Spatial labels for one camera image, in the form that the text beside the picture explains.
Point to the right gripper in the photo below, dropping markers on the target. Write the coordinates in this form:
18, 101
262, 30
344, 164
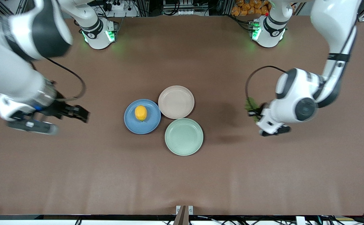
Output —
58, 109

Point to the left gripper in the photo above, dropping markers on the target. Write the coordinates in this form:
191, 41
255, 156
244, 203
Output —
262, 109

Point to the green lettuce leaf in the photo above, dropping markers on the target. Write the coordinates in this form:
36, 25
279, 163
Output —
250, 104

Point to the yellow lemon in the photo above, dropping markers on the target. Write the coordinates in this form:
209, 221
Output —
140, 113

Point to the blue plate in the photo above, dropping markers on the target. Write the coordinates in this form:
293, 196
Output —
149, 125

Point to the pale green plate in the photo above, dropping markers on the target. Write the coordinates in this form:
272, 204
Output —
184, 137

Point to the beige plate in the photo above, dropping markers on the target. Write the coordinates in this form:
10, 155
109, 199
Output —
176, 102

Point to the orange snack bags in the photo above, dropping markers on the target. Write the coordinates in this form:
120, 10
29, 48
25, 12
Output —
250, 7

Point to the white power strip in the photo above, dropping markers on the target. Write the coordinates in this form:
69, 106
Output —
116, 6

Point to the metal table edge bracket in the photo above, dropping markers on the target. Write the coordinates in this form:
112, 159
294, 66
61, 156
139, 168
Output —
184, 212

